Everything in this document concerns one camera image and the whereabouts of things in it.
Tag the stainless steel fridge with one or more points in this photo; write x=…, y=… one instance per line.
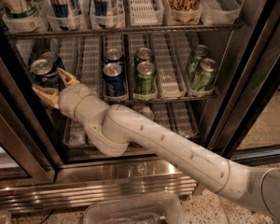
x=57, y=166

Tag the front green soda can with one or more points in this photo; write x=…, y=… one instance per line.
x=145, y=78

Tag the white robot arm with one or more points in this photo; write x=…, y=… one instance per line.
x=112, y=127

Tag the glass fridge door right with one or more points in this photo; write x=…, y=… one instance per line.
x=249, y=76

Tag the clear plastic floor bin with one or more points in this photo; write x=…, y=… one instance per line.
x=153, y=208

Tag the rear green soda can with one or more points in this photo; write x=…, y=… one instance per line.
x=143, y=54

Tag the rear right green can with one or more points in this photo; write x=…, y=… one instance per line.
x=197, y=54

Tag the green soda can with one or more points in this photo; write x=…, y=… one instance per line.
x=143, y=54
x=145, y=78

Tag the front right green can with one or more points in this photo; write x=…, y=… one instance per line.
x=205, y=75

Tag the pepsi can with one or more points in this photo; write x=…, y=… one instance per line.
x=54, y=58
x=114, y=80
x=44, y=73
x=114, y=55

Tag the clear water bottle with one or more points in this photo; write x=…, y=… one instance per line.
x=147, y=112

